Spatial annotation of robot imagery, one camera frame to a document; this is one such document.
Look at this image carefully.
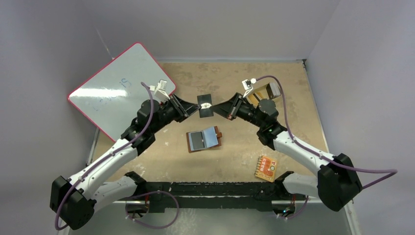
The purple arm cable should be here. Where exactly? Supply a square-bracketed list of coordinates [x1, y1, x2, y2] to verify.
[54, 81, 155, 231]
[254, 75, 398, 189]

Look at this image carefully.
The brown leather card holder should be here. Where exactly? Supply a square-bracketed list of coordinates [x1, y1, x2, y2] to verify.
[186, 126, 223, 153]

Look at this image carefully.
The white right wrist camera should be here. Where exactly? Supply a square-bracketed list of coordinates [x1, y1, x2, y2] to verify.
[242, 78, 257, 97]

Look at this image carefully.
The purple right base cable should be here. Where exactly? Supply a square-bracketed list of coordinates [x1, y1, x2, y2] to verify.
[276, 196, 309, 222]

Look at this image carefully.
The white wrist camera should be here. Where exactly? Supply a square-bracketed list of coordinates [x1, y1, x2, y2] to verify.
[149, 79, 170, 103]
[242, 78, 257, 97]

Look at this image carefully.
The pink framed whiteboard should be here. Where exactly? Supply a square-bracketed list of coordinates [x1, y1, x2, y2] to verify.
[68, 42, 176, 141]

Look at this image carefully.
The orange spiral notebook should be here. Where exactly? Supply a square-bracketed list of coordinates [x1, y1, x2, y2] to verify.
[254, 155, 277, 182]

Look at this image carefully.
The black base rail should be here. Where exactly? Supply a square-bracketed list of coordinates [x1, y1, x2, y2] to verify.
[125, 171, 306, 213]

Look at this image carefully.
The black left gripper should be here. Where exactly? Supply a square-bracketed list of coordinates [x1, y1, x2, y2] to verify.
[151, 94, 201, 134]

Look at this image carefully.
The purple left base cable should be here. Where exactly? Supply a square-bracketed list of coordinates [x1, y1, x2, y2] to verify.
[125, 190, 180, 230]

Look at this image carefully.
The beige oval tray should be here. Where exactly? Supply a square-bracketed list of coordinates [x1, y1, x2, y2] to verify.
[245, 83, 276, 107]

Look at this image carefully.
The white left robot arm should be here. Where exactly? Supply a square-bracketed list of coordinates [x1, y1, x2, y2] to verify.
[49, 94, 201, 231]

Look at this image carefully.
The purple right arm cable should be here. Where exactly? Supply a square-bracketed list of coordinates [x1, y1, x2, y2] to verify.
[254, 75, 398, 189]

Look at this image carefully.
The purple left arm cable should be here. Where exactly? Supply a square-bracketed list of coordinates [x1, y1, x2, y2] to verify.
[54, 81, 155, 231]

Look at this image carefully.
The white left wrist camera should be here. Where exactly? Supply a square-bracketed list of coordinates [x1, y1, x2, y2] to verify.
[149, 79, 170, 103]

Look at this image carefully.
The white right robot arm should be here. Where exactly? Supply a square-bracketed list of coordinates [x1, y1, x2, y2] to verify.
[211, 93, 363, 212]

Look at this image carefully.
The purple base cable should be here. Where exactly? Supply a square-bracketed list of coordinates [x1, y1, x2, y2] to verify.
[125, 190, 180, 230]
[276, 196, 309, 222]

